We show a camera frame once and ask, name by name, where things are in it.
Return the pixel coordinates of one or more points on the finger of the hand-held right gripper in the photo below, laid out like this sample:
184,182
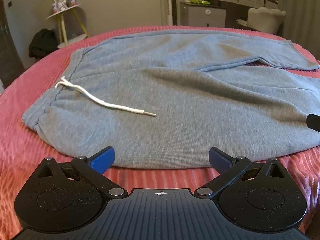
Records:
314,121

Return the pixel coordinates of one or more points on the pink ribbed blanket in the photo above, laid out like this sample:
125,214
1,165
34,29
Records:
22,135

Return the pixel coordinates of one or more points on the round side table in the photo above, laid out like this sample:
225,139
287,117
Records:
65,22

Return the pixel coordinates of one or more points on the small printed can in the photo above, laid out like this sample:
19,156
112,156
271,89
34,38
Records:
60,6
72,1

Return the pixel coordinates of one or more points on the green packets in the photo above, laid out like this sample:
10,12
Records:
200,2

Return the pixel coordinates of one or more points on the grey curtain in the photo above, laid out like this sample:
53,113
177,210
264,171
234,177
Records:
300,10

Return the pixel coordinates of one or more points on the grey cabinet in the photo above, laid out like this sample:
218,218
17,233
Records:
200,16

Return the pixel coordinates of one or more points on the black bag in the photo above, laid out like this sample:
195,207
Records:
42,43

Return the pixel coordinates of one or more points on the dark door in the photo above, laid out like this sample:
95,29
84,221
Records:
8,50

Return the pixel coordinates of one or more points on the grey sweatpants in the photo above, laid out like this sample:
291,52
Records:
175,100

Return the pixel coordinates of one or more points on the white shell chair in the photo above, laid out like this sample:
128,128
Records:
265,20

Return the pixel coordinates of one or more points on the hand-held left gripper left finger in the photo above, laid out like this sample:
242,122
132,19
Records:
103,158

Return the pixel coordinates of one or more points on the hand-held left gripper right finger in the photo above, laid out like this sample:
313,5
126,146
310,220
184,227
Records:
220,158

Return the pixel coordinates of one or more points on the white tower fan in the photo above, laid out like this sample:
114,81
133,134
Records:
171,2

